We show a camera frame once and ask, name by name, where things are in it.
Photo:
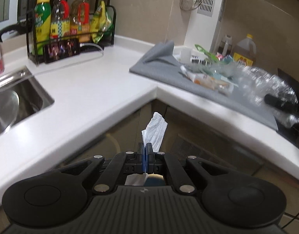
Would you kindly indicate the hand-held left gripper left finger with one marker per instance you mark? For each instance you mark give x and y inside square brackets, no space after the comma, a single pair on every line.
[142,158]

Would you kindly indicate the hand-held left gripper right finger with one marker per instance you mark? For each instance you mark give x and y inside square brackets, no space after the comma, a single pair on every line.
[148,158]

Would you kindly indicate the clear plastic bag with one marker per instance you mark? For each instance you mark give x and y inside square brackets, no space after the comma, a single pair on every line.
[261,82]

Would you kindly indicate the white tissue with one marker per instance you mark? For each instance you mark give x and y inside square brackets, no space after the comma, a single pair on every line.
[155,129]

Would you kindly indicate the black wok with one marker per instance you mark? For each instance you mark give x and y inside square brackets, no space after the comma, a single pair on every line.
[291,79]

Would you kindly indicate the large yellow-capped oil jug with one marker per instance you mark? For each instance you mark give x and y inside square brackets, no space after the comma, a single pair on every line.
[244,51]

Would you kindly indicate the pile of wrappers and packets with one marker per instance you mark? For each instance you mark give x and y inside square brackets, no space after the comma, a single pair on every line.
[208,78]

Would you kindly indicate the dark sauce bottle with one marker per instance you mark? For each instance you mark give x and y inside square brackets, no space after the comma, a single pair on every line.
[225,46]

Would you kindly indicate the small black striped wrapper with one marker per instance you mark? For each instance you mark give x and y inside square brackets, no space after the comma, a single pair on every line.
[197,59]

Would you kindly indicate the grey mat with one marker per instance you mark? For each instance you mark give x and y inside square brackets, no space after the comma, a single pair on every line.
[159,65]

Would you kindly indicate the small white cup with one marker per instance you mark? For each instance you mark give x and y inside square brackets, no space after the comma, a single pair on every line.
[186,54]

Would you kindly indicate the white vented pipe casing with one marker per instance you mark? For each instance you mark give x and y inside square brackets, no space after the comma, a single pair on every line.
[203,29]

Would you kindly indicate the steel sink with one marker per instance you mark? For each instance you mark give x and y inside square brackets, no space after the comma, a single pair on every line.
[30,97]

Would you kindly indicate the black smartphone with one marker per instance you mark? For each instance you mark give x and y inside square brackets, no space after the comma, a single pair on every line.
[61,50]

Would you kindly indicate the yellow-green snack bag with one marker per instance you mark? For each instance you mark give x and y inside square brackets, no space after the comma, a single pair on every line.
[102,19]

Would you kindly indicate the black metal rack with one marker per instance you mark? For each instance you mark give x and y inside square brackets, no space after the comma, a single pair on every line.
[32,51]

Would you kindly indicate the chrome faucet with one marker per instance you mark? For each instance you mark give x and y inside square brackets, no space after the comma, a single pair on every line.
[8,79]

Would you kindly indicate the red-capped clear bottle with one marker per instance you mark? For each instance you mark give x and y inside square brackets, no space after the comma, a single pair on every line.
[58,12]

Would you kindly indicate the yellow-green plastic bottle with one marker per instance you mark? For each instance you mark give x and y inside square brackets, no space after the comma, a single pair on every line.
[43,17]

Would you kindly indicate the window with dark frame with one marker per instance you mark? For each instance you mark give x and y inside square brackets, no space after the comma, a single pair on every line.
[3,0]

